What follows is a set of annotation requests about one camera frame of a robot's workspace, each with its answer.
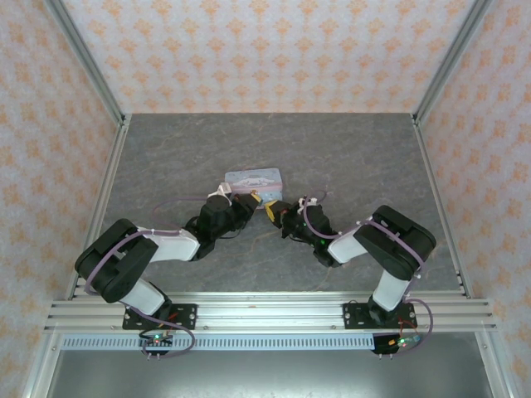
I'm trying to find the aluminium table side rail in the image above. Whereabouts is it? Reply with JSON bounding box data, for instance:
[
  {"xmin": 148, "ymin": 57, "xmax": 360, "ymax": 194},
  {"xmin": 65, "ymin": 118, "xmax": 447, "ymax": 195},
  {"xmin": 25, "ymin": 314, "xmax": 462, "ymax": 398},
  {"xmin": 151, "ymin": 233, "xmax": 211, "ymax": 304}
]
[
  {"xmin": 66, "ymin": 114, "xmax": 133, "ymax": 300},
  {"xmin": 412, "ymin": 114, "xmax": 473, "ymax": 299}
]

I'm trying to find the slotted grey cable duct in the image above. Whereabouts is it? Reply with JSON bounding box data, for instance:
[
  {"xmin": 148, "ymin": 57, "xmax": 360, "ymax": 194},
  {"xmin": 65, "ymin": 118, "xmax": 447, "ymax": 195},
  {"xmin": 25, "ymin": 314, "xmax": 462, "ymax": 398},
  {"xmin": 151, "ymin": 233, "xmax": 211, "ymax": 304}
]
[{"xmin": 61, "ymin": 335, "xmax": 377, "ymax": 352}]

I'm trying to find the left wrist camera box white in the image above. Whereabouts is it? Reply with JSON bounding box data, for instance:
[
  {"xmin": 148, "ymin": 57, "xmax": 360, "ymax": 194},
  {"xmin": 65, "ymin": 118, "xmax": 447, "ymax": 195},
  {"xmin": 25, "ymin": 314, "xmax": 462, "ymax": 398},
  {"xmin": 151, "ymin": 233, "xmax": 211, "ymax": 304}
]
[{"xmin": 208, "ymin": 182, "xmax": 233, "ymax": 205}]

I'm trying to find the aluminium corner post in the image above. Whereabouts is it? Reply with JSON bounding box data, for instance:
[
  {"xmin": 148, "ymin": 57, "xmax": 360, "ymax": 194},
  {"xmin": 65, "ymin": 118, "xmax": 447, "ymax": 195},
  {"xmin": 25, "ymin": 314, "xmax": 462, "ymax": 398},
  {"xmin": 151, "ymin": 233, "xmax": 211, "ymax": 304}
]
[
  {"xmin": 412, "ymin": 0, "xmax": 495, "ymax": 126},
  {"xmin": 43, "ymin": 0, "xmax": 128, "ymax": 126}
]

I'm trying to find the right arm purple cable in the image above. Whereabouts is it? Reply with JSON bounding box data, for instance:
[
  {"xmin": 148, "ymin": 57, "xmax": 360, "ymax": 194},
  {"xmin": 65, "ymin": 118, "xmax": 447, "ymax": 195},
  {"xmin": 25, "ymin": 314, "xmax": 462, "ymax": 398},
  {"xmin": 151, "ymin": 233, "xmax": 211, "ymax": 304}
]
[{"xmin": 301, "ymin": 189, "xmax": 436, "ymax": 357}]

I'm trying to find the aluminium cross beam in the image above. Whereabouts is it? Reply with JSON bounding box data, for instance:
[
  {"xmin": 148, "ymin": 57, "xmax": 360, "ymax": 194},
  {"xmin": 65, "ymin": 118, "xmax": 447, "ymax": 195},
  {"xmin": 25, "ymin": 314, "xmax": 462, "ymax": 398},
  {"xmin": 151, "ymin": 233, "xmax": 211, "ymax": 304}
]
[{"xmin": 43, "ymin": 291, "xmax": 497, "ymax": 333}]

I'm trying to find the controller board with lights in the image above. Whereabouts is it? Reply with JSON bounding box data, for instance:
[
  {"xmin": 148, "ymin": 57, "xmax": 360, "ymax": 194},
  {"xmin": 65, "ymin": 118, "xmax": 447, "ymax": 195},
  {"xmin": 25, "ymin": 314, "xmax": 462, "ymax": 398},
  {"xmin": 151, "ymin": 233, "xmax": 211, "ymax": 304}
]
[
  {"xmin": 372, "ymin": 332, "xmax": 425, "ymax": 360},
  {"xmin": 138, "ymin": 330, "xmax": 176, "ymax": 361}
]

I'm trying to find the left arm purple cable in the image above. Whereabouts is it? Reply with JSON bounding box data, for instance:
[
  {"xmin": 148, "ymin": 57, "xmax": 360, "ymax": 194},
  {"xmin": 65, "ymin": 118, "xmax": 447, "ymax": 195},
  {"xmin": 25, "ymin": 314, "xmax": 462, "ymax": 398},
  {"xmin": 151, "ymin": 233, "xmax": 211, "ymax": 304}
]
[{"xmin": 84, "ymin": 197, "xmax": 211, "ymax": 360}]

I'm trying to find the pastel cartoon tin box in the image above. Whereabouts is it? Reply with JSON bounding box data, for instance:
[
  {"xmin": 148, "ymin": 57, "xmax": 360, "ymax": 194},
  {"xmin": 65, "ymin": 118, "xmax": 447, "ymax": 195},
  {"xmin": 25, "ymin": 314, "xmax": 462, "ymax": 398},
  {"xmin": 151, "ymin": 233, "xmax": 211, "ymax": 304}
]
[{"xmin": 223, "ymin": 167, "xmax": 285, "ymax": 201}]

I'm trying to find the grey metal shelf panel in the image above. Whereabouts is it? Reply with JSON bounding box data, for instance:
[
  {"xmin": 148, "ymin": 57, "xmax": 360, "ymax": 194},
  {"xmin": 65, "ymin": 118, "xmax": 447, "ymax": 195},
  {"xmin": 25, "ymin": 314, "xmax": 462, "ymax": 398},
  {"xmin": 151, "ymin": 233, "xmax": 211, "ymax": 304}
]
[{"xmin": 44, "ymin": 350, "xmax": 495, "ymax": 398}]

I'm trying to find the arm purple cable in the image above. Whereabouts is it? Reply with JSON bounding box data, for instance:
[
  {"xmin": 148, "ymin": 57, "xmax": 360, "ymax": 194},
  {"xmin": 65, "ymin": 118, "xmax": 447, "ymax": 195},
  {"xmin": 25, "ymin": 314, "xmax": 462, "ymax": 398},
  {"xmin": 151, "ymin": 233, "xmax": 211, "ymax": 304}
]
[
  {"xmin": 84, "ymin": 197, "xmax": 211, "ymax": 360},
  {"xmin": 301, "ymin": 189, "xmax": 436, "ymax": 357}
]

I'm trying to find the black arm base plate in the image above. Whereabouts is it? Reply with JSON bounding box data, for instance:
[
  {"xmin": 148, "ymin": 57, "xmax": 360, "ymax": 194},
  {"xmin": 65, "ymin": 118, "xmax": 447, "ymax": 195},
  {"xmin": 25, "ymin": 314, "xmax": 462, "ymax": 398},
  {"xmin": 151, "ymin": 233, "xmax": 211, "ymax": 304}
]
[
  {"xmin": 343, "ymin": 301, "xmax": 417, "ymax": 331},
  {"xmin": 122, "ymin": 303, "xmax": 198, "ymax": 331}
]

